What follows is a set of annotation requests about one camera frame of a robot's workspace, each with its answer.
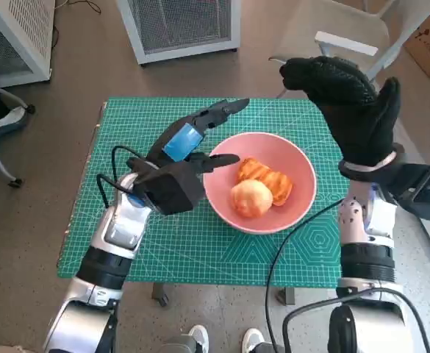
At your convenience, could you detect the black left hand blue tape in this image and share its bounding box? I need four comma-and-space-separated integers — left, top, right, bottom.
126, 97, 251, 181

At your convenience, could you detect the black gloved right hand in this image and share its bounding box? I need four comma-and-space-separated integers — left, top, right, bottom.
279, 55, 402, 166

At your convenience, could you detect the pink bowl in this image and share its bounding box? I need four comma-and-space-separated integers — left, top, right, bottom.
202, 132, 318, 235

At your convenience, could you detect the round toy bread bun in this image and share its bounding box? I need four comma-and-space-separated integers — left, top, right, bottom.
231, 179, 274, 218

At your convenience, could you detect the rectangular orange toy bread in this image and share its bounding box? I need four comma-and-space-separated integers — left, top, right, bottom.
235, 157, 294, 207

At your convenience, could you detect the beige office chair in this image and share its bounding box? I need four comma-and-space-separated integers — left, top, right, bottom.
268, 0, 430, 99

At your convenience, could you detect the green cutting mat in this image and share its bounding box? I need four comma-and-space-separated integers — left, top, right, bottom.
56, 96, 351, 288

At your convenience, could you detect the white cabinet with mesh front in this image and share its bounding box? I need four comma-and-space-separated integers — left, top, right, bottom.
115, 0, 241, 66

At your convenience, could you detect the person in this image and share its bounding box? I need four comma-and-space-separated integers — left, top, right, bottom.
0, 51, 30, 139

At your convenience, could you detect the white perforated metal cabinet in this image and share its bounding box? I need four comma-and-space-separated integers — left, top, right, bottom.
0, 0, 57, 88

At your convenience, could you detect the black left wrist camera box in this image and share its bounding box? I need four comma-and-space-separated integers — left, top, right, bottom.
132, 161, 204, 216

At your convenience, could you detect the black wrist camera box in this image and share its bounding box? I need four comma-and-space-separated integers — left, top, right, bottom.
132, 161, 204, 216
383, 161, 430, 224

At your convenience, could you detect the short black left arm cable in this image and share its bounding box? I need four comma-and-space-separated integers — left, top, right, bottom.
110, 146, 144, 183

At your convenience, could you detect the long black left arm cable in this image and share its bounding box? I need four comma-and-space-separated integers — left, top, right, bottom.
96, 174, 133, 209

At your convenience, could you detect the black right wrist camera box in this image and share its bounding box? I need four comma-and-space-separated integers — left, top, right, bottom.
383, 161, 430, 224

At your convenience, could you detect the thin black floor cable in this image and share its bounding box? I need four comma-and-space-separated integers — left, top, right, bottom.
51, 0, 103, 49

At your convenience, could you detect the grey wheeled chair frame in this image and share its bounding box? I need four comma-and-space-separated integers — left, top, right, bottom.
0, 76, 36, 188

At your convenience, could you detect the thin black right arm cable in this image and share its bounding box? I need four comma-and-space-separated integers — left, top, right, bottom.
265, 199, 344, 353

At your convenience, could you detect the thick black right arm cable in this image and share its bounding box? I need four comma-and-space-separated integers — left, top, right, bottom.
282, 287, 430, 353

